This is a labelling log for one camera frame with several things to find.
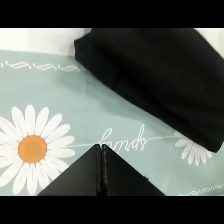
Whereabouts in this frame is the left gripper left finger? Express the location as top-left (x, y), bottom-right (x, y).
top-left (37, 143), bottom-right (102, 197)

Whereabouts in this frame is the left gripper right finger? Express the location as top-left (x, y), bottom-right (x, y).
top-left (100, 146), bottom-right (166, 197)

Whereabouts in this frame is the black T-shirt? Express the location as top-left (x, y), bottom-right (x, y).
top-left (73, 27), bottom-right (224, 154)

